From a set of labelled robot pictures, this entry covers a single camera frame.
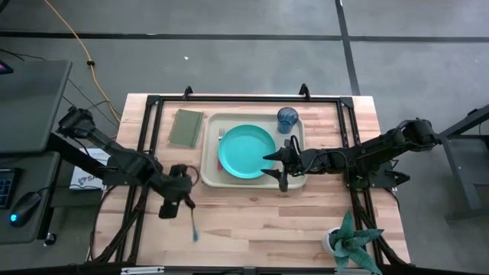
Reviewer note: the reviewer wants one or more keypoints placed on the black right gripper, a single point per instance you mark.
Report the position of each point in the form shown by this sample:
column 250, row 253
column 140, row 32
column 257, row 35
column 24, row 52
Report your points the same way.
column 300, row 162

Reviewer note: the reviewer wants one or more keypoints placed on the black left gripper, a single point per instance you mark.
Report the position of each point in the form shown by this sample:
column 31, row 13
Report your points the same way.
column 177, row 183

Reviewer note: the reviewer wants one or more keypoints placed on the teal plastic plate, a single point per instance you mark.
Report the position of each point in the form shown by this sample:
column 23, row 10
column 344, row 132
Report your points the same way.
column 244, row 151

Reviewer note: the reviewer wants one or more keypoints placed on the blue translucent plastic cup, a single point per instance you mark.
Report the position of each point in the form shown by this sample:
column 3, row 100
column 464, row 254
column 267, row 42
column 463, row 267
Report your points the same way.
column 287, row 118

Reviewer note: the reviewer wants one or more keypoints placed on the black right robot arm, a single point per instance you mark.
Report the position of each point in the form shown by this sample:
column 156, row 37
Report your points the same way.
column 382, row 147

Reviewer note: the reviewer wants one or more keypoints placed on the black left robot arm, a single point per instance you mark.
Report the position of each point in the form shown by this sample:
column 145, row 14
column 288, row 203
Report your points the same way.
column 126, row 162

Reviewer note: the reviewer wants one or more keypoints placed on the beige plastic tray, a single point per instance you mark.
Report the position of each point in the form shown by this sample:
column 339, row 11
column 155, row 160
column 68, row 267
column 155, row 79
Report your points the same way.
column 208, row 179

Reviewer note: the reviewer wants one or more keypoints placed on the green notebook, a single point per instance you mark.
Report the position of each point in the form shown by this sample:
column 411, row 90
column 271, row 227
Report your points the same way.
column 186, row 128

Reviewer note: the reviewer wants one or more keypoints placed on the white printed box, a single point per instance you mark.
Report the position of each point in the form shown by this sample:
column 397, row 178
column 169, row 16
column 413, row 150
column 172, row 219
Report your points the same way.
column 86, row 175

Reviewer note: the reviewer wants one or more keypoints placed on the teal succulent in white pot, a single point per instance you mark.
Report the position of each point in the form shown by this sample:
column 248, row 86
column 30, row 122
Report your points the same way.
column 349, row 240

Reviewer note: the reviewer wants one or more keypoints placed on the black caster wheel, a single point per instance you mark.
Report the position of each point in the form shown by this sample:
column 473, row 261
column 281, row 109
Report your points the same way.
column 50, row 239

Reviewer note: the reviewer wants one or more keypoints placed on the black computer mouse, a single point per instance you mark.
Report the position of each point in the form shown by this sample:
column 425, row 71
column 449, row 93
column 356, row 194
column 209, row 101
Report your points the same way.
column 24, row 208

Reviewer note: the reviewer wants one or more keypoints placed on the black keyboard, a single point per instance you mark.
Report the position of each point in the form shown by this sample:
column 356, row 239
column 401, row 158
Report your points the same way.
column 5, row 189

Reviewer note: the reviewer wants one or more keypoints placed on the grey desk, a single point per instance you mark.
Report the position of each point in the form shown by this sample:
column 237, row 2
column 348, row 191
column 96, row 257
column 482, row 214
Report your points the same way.
column 30, row 107

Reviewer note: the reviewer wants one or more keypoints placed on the black side stand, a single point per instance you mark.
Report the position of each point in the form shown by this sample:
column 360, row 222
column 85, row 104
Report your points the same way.
column 464, row 183

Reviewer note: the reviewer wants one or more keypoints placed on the black device with pink screen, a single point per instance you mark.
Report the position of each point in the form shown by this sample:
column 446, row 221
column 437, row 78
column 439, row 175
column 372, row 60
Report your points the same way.
column 4, row 68

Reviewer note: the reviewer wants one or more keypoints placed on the black aluminium table frame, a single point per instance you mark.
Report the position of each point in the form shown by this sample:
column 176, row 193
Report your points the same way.
column 248, row 99

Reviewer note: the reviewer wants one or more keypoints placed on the silver metal bracket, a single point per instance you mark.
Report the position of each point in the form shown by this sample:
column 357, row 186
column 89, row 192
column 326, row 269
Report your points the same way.
column 141, row 270

